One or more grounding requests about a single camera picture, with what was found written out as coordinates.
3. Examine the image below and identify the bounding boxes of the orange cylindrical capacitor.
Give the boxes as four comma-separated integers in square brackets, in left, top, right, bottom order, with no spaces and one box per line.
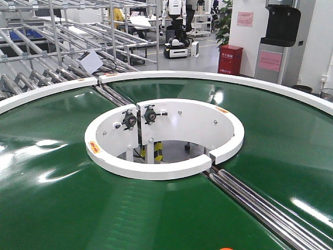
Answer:
[219,247,233,250]

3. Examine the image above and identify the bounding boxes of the green circular conveyor belt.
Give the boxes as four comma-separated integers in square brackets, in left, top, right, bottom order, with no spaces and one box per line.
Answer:
[1,78,332,249]

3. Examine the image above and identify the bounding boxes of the steel roller conveyor rack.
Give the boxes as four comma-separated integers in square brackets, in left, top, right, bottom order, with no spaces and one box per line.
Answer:
[1,1,161,99]

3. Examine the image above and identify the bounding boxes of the white outer conveyor rim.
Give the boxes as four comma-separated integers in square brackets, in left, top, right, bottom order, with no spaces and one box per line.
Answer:
[1,70,332,115]

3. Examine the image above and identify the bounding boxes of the steel conveyor rollers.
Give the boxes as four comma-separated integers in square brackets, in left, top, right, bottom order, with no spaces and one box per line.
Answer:
[95,79,332,249]

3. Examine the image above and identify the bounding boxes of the white humanoid robot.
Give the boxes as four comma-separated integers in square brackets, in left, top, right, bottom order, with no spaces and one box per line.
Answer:
[162,1,196,59]

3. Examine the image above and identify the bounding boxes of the red fire extinguisher cabinet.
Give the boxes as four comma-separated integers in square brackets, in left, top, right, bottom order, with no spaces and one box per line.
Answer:
[217,44,243,76]

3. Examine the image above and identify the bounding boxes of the white control box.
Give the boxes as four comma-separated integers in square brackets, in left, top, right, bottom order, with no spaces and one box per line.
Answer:
[76,49,103,73]

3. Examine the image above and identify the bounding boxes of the green indoor plant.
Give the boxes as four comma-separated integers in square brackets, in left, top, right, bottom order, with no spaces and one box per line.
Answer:
[215,0,233,46]

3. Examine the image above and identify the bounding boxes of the black water dispenser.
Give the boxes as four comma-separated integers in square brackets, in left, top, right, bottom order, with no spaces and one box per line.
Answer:
[254,1,301,84]

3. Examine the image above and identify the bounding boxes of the white inner conveyor ring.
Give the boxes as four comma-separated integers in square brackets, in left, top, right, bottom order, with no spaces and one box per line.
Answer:
[84,98,245,181]

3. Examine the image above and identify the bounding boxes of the wire mesh waste bin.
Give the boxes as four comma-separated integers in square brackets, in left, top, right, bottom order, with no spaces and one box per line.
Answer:
[319,88,333,102]

